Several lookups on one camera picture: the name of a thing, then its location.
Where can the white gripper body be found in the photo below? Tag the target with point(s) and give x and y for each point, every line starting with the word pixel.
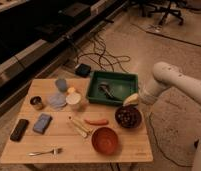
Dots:
pixel 132 99

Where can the orange bowl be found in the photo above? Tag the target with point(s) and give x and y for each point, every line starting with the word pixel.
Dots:
pixel 105 141

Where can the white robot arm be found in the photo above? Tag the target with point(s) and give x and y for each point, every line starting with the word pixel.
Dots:
pixel 164 76

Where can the dark patterned bowl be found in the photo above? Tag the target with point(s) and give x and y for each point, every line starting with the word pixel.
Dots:
pixel 128 116

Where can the metal tool in tray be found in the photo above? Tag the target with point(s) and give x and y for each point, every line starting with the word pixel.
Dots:
pixel 104 87

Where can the silver fork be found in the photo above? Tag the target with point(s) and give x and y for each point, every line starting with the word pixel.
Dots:
pixel 54 151

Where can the black eraser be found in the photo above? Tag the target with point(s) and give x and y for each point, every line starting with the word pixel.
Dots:
pixel 19 130

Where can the wooden stick bundle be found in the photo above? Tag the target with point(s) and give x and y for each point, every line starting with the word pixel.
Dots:
pixel 81 129

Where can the green plastic tray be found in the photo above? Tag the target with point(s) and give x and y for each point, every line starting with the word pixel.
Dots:
pixel 121 85

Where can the cream round container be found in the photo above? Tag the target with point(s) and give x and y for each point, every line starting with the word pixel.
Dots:
pixel 73 97

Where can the small metal can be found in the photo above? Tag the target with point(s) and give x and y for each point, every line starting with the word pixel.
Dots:
pixel 37 103

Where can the black power adapter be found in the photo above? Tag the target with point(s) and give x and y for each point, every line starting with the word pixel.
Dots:
pixel 82 70

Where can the orange carrot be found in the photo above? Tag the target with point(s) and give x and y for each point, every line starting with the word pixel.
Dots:
pixel 97 122

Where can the blue plastic cup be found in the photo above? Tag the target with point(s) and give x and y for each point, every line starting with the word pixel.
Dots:
pixel 61 85

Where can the black office chair base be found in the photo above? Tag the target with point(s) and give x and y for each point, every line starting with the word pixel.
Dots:
pixel 166 11

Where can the black device on shelf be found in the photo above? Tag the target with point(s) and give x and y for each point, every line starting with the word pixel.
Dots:
pixel 67 19

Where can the small wooden table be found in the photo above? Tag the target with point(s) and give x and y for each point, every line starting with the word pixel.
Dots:
pixel 134 144

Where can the blue sponge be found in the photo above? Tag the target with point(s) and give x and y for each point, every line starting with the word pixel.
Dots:
pixel 42 123

